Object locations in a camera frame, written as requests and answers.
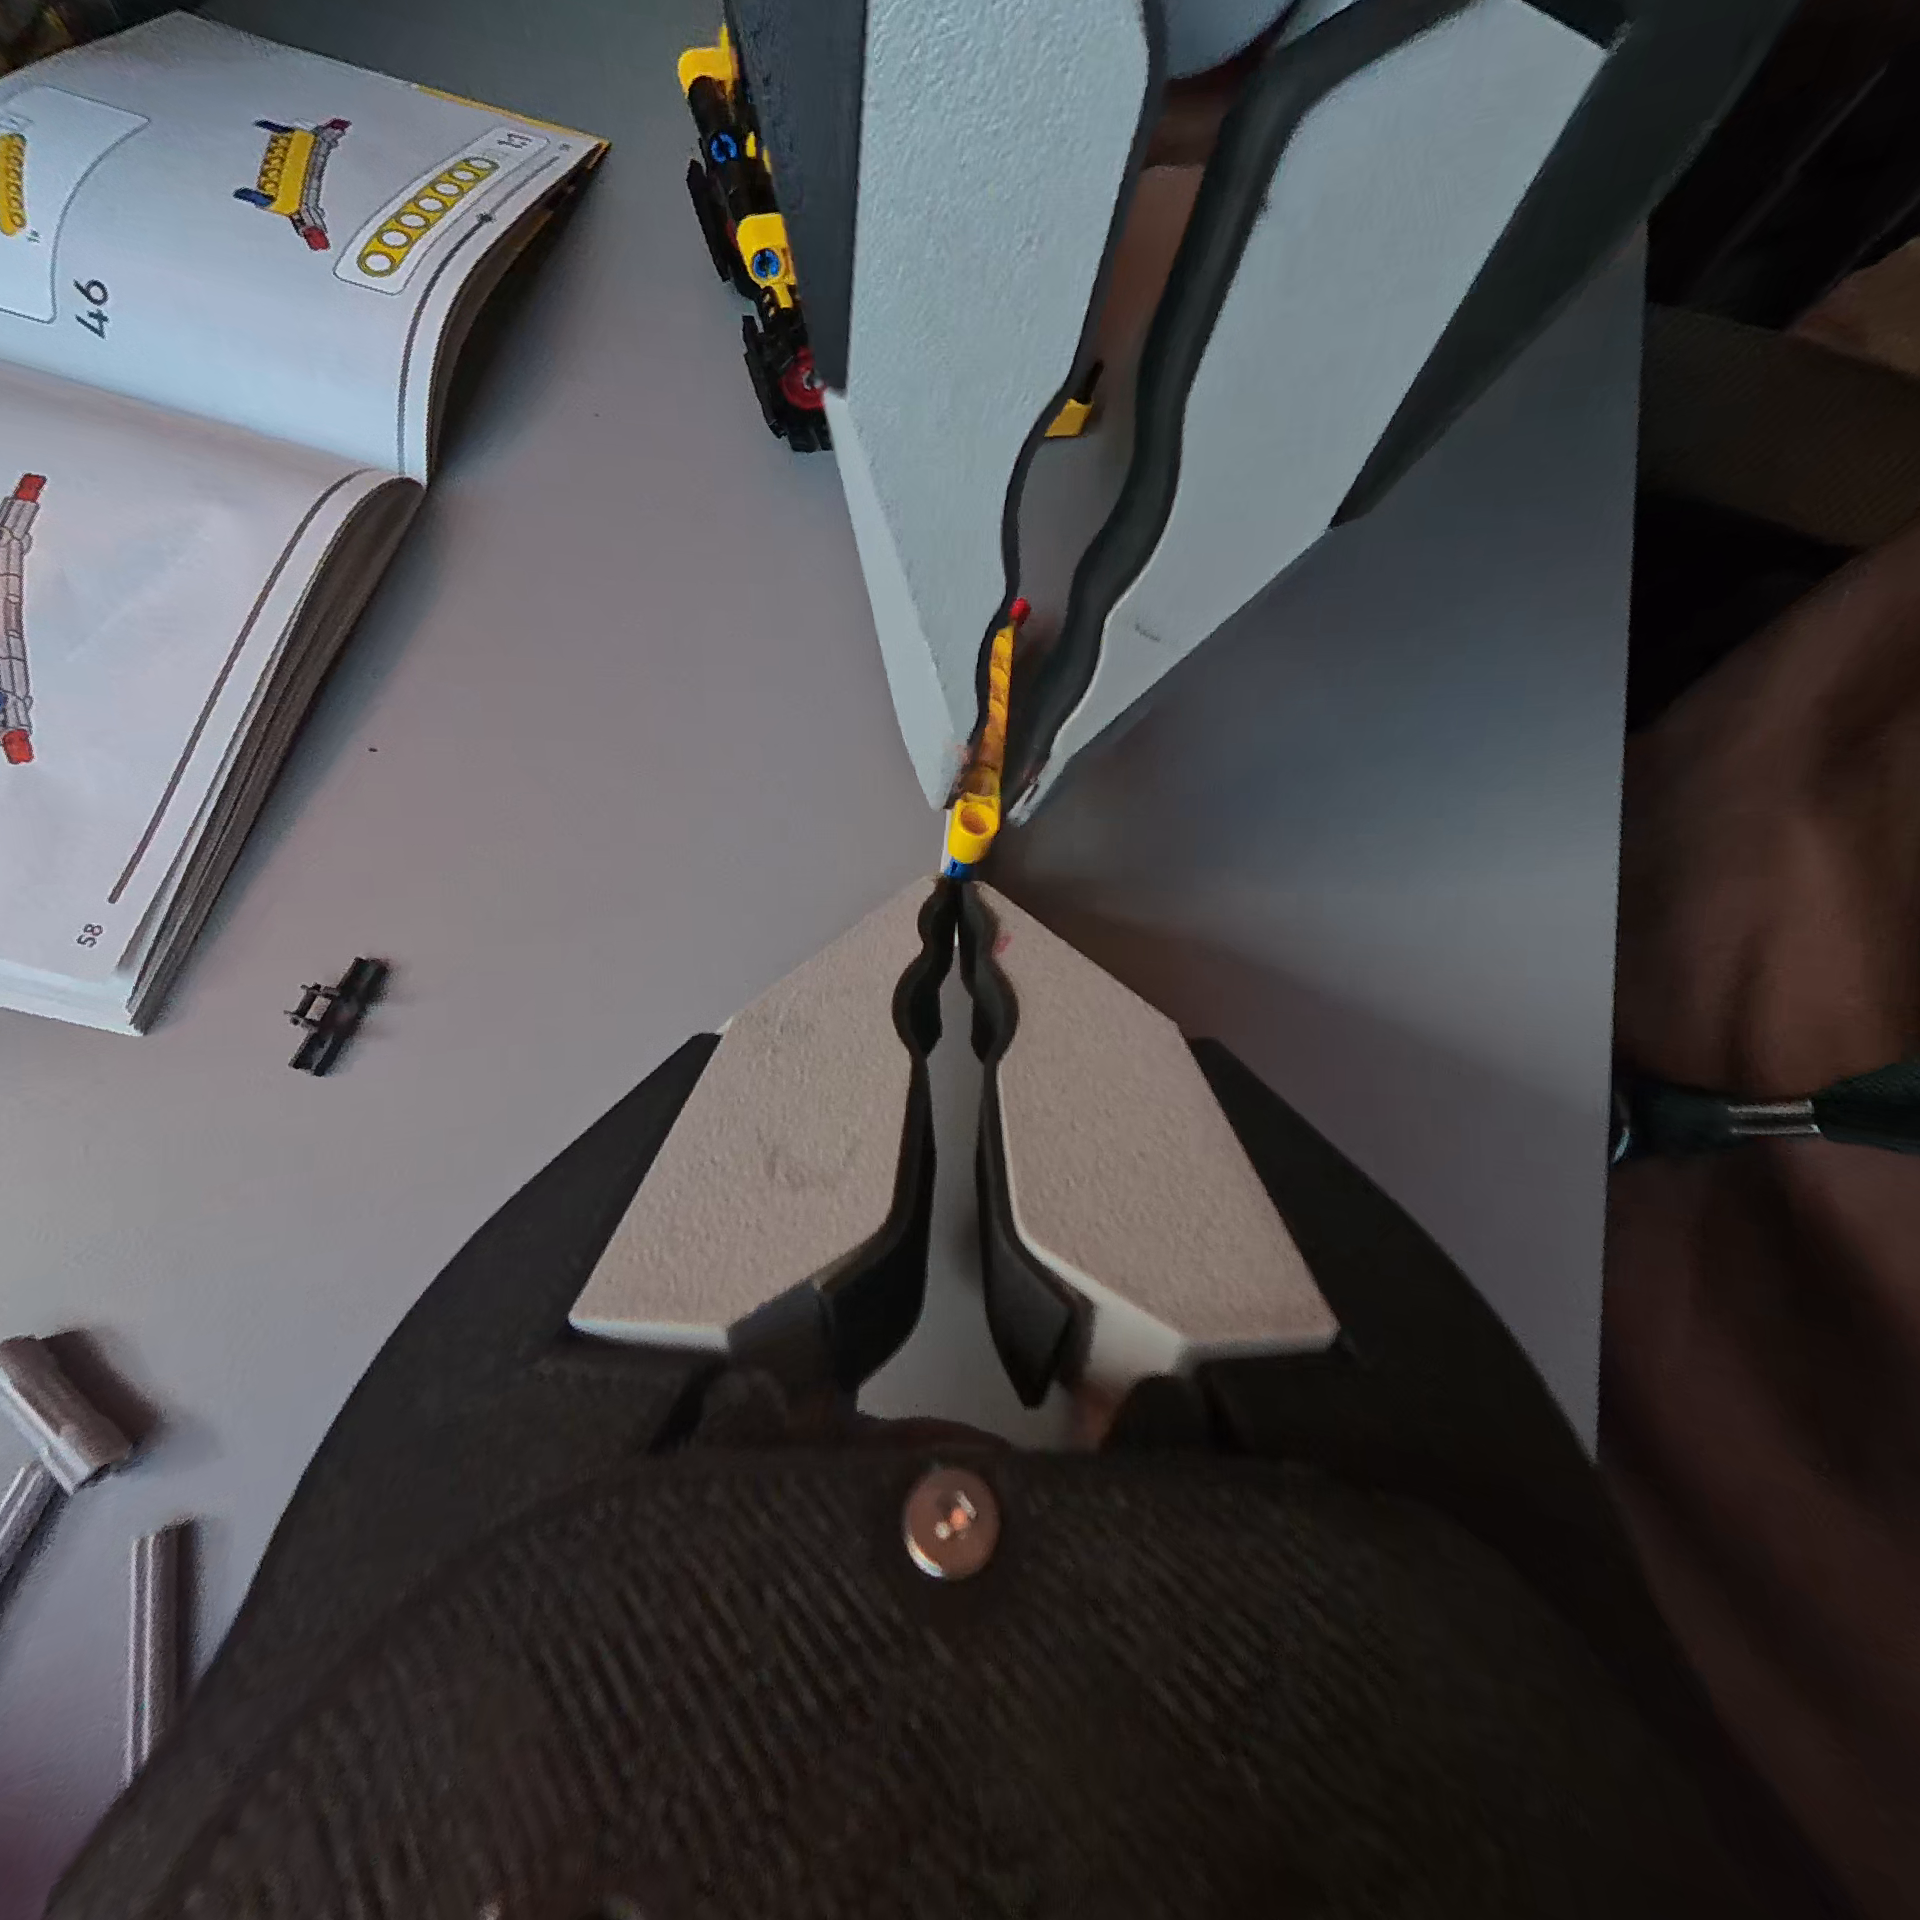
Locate yellow lego beam assembly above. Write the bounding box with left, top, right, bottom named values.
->
left=941, top=597, right=1038, bottom=887

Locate yellow black lego bulldozer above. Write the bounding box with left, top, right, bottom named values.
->
left=674, top=24, right=1105, bottom=452

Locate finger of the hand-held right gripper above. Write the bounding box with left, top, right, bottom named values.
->
left=1006, top=0, right=1618, bottom=827
left=824, top=0, right=1168, bottom=812

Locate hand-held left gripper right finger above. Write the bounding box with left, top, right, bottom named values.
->
left=960, top=881, right=1339, bottom=1443

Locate grey lego axle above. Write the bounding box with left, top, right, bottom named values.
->
left=0, top=1464, right=59, bottom=1594
left=124, top=1523, right=196, bottom=1787

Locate lego instruction booklet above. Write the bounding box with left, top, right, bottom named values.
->
left=0, top=12, right=616, bottom=1040

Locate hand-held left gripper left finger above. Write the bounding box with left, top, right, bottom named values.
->
left=569, top=877, right=963, bottom=1403

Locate small black lego connector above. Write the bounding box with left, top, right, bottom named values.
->
left=285, top=955, right=393, bottom=1077

